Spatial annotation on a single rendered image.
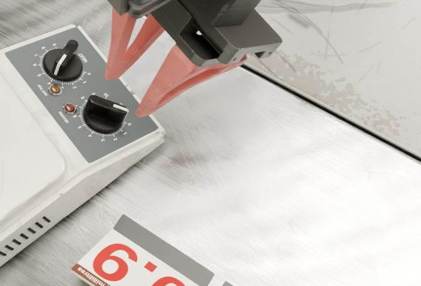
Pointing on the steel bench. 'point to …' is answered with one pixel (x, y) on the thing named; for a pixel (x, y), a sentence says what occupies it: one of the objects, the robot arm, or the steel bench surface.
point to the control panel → (80, 95)
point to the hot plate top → (24, 155)
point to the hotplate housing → (77, 163)
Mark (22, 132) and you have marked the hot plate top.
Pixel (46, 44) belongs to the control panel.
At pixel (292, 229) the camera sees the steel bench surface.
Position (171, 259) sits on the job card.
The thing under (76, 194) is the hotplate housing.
